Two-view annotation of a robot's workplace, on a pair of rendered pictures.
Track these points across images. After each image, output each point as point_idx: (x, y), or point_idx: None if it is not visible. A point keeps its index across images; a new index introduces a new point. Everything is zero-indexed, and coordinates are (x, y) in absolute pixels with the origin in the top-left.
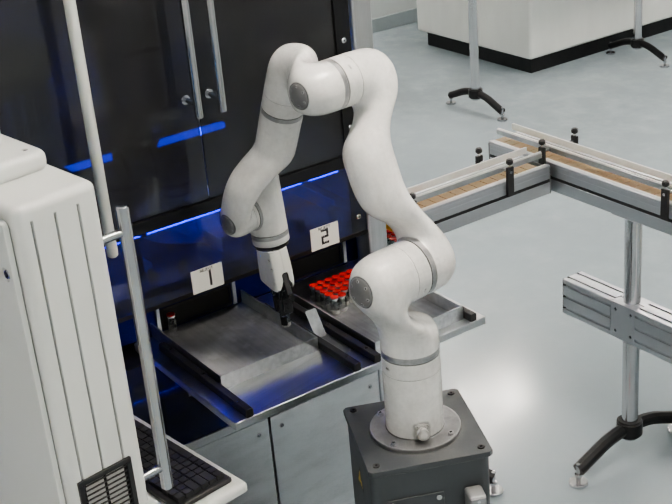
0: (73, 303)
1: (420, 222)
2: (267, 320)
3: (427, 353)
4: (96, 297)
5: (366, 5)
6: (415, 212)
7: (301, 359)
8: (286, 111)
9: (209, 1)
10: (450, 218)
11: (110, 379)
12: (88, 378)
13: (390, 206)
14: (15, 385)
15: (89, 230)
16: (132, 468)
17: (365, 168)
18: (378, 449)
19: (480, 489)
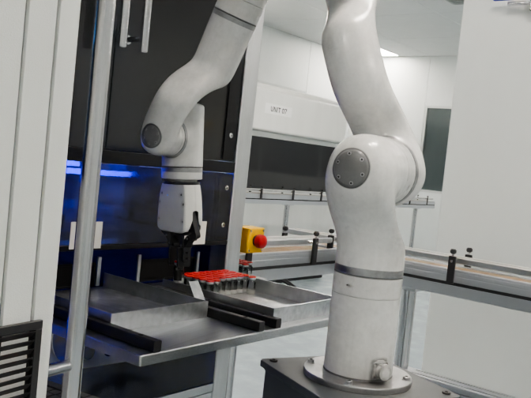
0: (28, 21)
1: (401, 118)
2: (137, 297)
3: (399, 268)
4: (58, 36)
5: (259, 31)
6: (398, 105)
7: (191, 321)
8: (246, 9)
9: None
10: (272, 268)
11: (45, 178)
12: (17, 157)
13: (378, 88)
14: None
15: None
16: (40, 341)
17: (358, 41)
18: (329, 389)
19: None
